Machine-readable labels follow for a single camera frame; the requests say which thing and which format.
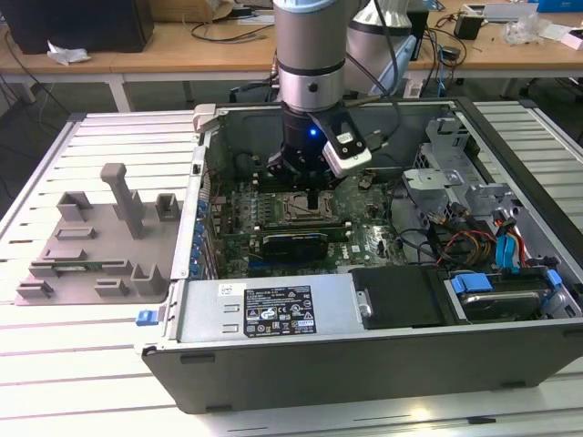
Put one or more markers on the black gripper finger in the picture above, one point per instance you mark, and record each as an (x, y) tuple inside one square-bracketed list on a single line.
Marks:
[(313, 200)]

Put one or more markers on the silver CPU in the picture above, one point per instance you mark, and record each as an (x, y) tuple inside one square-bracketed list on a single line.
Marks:
[(298, 205)]

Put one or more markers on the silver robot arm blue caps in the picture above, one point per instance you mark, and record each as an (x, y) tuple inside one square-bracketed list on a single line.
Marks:
[(309, 45)]

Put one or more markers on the CPU socket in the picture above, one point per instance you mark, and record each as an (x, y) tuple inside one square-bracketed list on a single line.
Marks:
[(305, 220)]

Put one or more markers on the RAM slot black clips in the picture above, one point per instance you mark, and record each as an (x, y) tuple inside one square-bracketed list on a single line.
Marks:
[(296, 223)]

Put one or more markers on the RAM slot white clips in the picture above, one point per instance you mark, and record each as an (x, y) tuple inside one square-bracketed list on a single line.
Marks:
[(339, 229)]

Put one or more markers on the black graphics card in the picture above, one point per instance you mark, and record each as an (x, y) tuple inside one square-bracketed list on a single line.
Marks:
[(296, 249)]

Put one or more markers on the round coin cell battery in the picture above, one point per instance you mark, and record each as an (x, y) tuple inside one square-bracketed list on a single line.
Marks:
[(363, 184)]

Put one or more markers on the green motherboard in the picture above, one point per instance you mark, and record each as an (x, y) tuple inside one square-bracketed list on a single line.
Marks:
[(369, 246)]

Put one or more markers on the grey plastic case latch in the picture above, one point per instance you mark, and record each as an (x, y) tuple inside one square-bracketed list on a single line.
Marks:
[(204, 116)]

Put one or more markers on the silver metal drive cage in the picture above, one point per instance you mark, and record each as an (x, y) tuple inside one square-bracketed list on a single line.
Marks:
[(428, 178)]

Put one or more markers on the white plug adapter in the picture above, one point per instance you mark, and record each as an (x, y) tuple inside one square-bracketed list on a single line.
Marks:
[(414, 88)]

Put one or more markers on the black plastic shroud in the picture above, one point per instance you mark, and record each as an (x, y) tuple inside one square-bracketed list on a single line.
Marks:
[(396, 296)]

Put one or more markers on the black box on desk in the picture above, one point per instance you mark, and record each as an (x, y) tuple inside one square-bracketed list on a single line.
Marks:
[(421, 41)]

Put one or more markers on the silver power supply black label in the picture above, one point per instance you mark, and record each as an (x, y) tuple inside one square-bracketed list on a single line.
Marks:
[(205, 314)]

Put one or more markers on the small black adapter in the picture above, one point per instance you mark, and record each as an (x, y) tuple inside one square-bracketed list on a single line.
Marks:
[(451, 53)]

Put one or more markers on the black open PC case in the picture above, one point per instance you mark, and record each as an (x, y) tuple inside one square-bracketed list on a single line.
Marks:
[(319, 378)]

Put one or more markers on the brown cardboard box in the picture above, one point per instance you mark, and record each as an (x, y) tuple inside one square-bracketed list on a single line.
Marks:
[(177, 9)]

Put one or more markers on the small black cube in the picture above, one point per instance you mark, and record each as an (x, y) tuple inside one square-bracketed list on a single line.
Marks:
[(468, 27)]

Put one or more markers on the blue case release tab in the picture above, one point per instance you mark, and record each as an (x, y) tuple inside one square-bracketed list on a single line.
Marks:
[(146, 318)]

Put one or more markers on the grey parts rack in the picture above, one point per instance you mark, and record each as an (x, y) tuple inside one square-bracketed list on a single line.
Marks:
[(109, 243)]

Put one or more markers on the hard disk in blue carrier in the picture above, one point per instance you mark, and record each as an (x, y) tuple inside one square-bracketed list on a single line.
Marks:
[(496, 306)]

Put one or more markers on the green RAM stick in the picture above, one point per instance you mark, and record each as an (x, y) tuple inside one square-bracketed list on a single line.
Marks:
[(93, 265)]

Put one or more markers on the large black computer tower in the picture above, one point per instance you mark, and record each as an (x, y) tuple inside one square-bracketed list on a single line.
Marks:
[(91, 27)]

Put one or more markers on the grey flat tray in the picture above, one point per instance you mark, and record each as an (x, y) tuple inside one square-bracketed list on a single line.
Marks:
[(505, 11)]

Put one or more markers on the crumpled white paper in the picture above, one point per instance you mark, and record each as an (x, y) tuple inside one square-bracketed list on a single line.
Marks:
[(68, 54)]

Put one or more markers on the clear plastic bags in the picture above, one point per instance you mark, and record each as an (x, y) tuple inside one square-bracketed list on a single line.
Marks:
[(524, 29)]

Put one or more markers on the small white box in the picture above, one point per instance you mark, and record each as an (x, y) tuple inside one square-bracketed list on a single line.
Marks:
[(574, 40)]

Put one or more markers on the blue box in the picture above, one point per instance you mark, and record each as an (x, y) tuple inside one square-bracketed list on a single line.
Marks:
[(560, 4)]

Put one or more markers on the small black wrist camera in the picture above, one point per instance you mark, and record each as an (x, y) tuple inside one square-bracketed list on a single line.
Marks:
[(274, 164)]

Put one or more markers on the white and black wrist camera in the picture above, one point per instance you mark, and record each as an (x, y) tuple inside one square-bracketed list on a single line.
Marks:
[(348, 157)]

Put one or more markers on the wooden desk white frame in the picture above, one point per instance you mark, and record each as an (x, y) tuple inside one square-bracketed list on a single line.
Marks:
[(173, 50)]

